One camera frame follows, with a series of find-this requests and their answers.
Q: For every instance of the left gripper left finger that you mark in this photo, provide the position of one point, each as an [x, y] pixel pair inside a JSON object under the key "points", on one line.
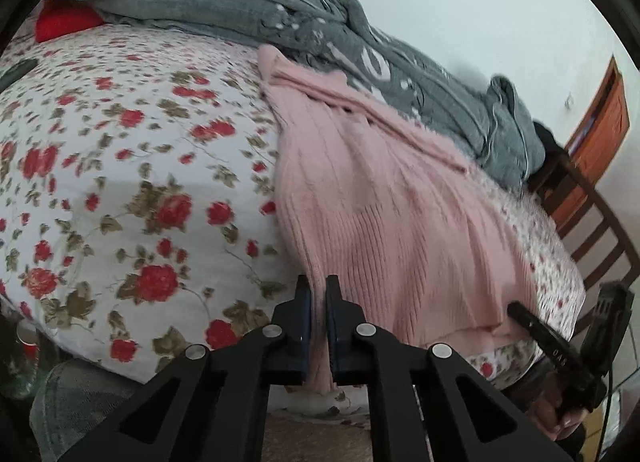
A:
{"points": [[209, 405]]}

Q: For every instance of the pink knit sweater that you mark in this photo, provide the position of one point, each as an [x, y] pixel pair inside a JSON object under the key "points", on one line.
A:
{"points": [[394, 211]]}

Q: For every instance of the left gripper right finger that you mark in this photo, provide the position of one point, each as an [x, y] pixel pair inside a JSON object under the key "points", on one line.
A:
{"points": [[426, 404]]}

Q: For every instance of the floral bed sheet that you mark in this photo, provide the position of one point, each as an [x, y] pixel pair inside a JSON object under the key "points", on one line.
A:
{"points": [[138, 213]]}

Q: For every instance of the black garment on footboard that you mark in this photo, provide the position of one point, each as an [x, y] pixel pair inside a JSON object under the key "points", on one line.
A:
{"points": [[552, 149]]}

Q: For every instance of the grey quilted duvet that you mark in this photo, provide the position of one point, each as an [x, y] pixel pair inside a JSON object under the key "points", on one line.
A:
{"points": [[492, 126]]}

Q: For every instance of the brown wooden door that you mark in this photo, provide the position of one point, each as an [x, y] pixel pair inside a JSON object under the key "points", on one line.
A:
{"points": [[598, 137]]}

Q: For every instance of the red pillow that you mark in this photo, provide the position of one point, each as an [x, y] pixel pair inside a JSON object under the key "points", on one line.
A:
{"points": [[58, 18]]}

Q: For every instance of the wooden bed footboard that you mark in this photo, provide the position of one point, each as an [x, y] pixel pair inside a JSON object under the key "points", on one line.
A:
{"points": [[589, 229]]}

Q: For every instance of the person's right hand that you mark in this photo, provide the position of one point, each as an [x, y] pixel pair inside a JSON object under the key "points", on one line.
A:
{"points": [[543, 412]]}

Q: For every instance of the grey trouser leg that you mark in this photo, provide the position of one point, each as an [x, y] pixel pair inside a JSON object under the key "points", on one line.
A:
{"points": [[73, 399]]}

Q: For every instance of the black phone on bed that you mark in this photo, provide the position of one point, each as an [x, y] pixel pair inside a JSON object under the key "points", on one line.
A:
{"points": [[16, 72]]}

